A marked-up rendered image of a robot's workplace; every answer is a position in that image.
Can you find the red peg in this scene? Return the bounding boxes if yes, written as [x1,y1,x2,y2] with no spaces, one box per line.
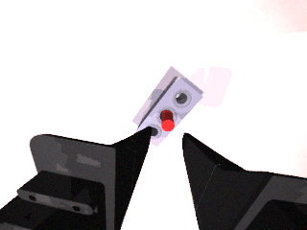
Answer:
[161,110,175,131]

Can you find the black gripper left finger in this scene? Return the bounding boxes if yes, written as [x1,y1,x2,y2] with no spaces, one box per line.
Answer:
[29,126,153,230]

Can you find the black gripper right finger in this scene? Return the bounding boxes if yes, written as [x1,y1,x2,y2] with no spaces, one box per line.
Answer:
[182,132,307,230]

